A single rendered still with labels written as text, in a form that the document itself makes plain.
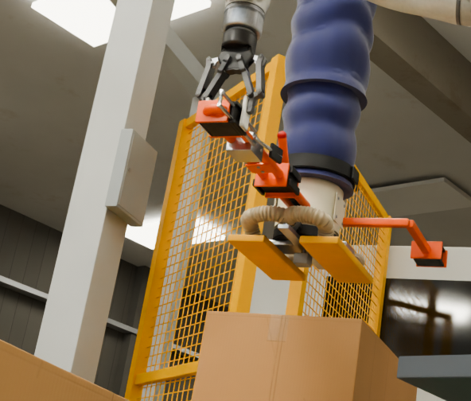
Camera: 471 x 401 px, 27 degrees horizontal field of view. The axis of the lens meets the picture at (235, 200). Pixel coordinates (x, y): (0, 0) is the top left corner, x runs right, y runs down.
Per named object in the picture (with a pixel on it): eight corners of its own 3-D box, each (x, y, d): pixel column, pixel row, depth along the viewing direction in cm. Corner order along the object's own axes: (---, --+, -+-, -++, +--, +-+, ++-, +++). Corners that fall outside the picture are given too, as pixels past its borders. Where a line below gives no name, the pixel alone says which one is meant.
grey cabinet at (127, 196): (130, 227, 363) (145, 152, 374) (143, 227, 361) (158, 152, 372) (103, 206, 346) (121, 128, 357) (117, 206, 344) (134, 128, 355)
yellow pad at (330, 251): (336, 282, 271) (339, 265, 273) (372, 284, 267) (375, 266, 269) (297, 243, 242) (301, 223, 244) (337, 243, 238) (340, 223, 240)
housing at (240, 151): (235, 162, 226) (238, 144, 228) (262, 162, 224) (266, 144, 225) (223, 150, 220) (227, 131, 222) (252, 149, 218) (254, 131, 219)
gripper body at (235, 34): (264, 43, 220) (258, 79, 217) (229, 45, 224) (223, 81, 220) (252, 25, 214) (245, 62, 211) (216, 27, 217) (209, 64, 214)
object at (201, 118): (210, 138, 216) (213, 117, 217) (241, 138, 213) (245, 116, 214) (194, 122, 208) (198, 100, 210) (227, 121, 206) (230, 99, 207)
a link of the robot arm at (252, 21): (233, 25, 227) (229, 48, 224) (218, 3, 219) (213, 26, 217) (270, 22, 223) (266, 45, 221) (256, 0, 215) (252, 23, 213)
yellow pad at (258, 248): (271, 280, 279) (274, 262, 281) (305, 281, 275) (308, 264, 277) (226, 241, 250) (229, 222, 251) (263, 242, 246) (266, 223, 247)
